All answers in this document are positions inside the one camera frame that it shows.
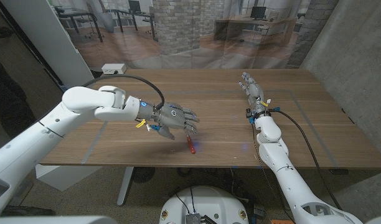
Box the black door handle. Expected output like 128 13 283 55
0 26 14 40

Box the white power strip box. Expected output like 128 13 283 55
101 63 128 75

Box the thin braided right arm cable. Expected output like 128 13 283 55
251 123 294 223

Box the person in dark clothes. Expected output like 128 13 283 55
0 55 37 139

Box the white partition panel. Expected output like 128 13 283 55
0 0 95 90

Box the printed office backdrop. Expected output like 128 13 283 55
49 0 339 70

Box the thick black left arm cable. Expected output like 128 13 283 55
83 73 166 110

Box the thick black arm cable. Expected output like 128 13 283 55
270 108 344 211
83 73 166 110

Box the white table leg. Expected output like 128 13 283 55
116 167 134 207

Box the white box under table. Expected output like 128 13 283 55
34 164 103 192

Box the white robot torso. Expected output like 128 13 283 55
159 185 250 224

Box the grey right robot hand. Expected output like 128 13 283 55
238 72 272 118

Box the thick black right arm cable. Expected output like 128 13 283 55
270 108 344 211

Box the black round floor fan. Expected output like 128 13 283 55
131 167 156 184

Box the black floor mat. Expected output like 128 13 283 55
0 205 56 217

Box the red-handled metal fork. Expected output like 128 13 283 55
184 132 197 154

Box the clear plastic bin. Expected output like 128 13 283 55
9 180 34 206

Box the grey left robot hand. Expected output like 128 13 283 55
143 101 200 141

